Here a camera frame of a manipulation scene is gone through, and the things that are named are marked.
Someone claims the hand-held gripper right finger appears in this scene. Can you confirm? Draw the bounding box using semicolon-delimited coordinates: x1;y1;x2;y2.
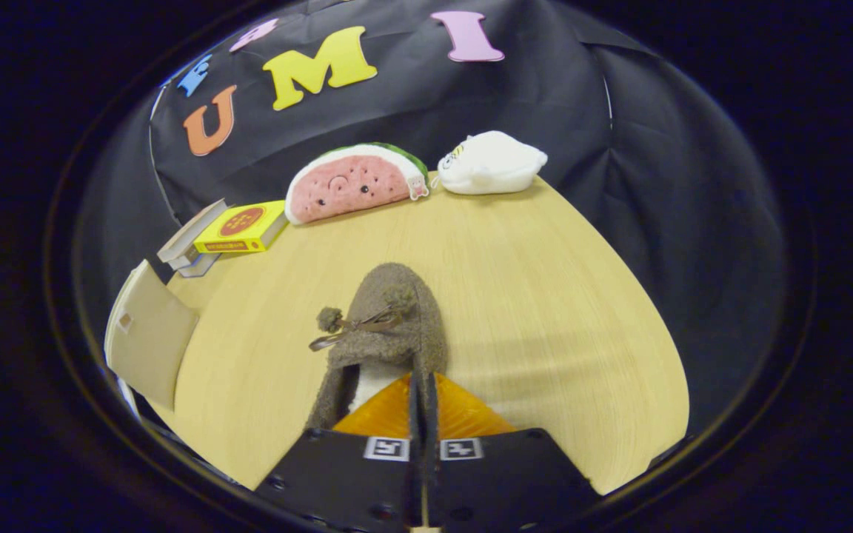
424;372;598;533

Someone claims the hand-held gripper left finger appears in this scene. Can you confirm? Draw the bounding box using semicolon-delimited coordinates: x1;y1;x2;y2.
255;372;426;533

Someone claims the brown fuzzy shoe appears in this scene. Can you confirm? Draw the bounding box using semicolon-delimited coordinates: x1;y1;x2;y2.
304;262;448;432

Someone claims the beige storage box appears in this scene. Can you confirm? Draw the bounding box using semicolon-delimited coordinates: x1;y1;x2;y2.
104;259;201;412

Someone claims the white book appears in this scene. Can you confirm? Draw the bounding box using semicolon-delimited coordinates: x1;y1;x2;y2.
169;250;221;279

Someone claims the yellow book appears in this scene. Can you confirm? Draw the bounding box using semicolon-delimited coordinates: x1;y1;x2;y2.
193;200;290;255

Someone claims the watermelon slice plush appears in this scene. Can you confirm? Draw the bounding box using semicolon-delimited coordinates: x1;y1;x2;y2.
284;142;431;225

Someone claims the white plush toy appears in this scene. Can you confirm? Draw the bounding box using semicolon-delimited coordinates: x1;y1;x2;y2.
437;130;549;195

